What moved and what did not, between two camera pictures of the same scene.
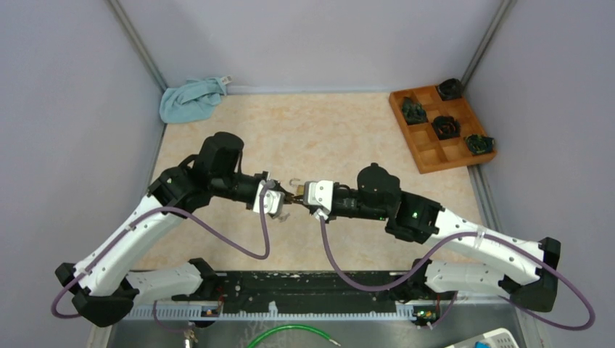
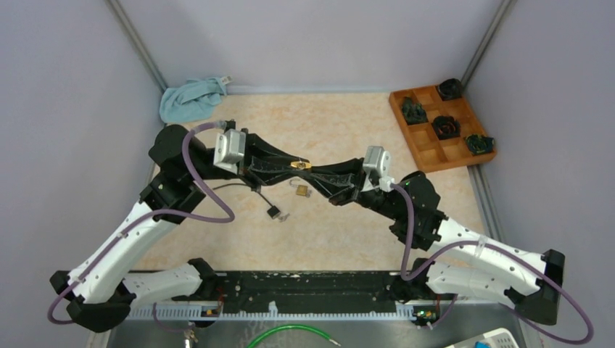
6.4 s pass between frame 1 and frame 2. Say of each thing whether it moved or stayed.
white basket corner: stayed
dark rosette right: stayed
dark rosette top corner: stayed
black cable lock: moved
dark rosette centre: stayed
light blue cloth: stayed
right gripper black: moved
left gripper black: moved
